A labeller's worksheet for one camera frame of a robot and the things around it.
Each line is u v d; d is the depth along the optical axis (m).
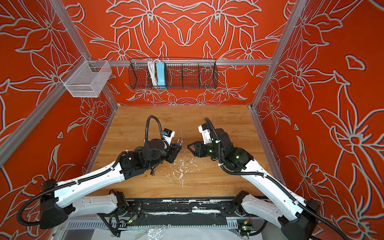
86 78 0.92
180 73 0.98
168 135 0.61
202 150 0.60
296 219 0.38
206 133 0.63
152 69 0.88
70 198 0.41
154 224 0.70
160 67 0.90
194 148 0.68
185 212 0.73
